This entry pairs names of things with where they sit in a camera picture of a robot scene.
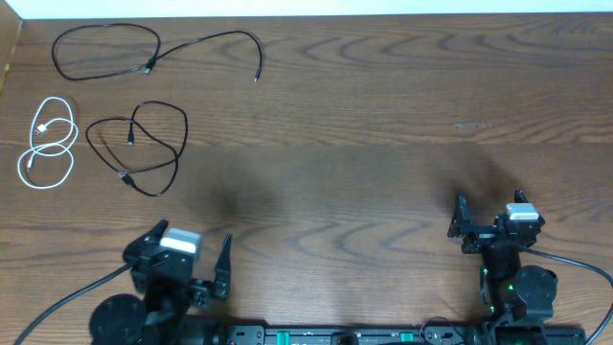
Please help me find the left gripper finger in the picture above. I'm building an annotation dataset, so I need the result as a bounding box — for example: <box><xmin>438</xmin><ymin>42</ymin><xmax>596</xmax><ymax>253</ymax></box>
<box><xmin>123</xmin><ymin>219</ymin><xmax>169</xmax><ymax>264</ymax></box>
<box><xmin>214</xmin><ymin>234</ymin><xmax>232</xmax><ymax>300</ymax></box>

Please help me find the short black usb cable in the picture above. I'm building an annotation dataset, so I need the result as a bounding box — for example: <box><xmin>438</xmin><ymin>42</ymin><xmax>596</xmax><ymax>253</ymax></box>
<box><xmin>84</xmin><ymin>100</ymin><xmax>190</xmax><ymax>198</ymax></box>

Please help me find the long black cable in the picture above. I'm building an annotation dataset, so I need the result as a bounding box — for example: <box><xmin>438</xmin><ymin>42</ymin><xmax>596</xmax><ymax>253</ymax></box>
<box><xmin>50</xmin><ymin>22</ymin><xmax>264</xmax><ymax>82</ymax></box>

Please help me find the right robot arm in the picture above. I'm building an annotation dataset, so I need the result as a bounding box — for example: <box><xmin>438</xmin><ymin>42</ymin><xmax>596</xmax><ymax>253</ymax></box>
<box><xmin>447</xmin><ymin>189</ymin><xmax>557</xmax><ymax>344</ymax></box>

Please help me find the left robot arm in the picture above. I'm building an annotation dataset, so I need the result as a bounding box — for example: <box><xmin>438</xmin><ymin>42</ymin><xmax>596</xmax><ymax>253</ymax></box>
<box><xmin>89</xmin><ymin>219</ymin><xmax>233</xmax><ymax>345</ymax></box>

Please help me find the cardboard box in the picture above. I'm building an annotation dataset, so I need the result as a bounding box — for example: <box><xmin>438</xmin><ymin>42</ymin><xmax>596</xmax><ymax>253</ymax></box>
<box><xmin>0</xmin><ymin>0</ymin><xmax>23</xmax><ymax>87</ymax></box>

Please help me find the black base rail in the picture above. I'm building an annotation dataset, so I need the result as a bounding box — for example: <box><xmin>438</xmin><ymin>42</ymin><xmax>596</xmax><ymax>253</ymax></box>
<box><xmin>191</xmin><ymin>324</ymin><xmax>587</xmax><ymax>345</ymax></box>

